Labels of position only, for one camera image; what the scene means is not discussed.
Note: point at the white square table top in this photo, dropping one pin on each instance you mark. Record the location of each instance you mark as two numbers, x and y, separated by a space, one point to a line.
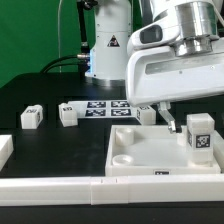
151 150

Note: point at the white sheet with markers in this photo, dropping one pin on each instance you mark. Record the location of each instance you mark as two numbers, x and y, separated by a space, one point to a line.
103 109

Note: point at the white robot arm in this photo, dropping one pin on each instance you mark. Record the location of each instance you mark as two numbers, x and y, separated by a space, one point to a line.
113 26

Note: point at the white front fence rail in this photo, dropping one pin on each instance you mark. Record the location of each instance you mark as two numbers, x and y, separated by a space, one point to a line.
111 190

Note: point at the white left fence block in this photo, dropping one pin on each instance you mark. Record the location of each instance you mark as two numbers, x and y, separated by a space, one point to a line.
6 149

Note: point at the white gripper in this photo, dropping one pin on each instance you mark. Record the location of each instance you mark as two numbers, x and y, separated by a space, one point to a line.
155 73

